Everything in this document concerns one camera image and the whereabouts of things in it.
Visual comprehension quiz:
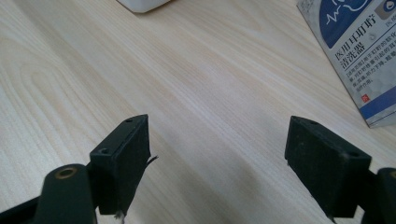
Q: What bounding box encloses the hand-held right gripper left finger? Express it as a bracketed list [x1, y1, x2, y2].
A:
[88, 114, 159, 217]

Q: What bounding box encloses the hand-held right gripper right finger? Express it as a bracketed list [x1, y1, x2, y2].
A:
[284, 115, 373, 219]

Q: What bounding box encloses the silver blue medicine box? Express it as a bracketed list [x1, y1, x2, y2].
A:
[296, 0, 396, 129]

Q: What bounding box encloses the white plastic storage box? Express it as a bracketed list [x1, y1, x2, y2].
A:
[116, 0, 172, 14]

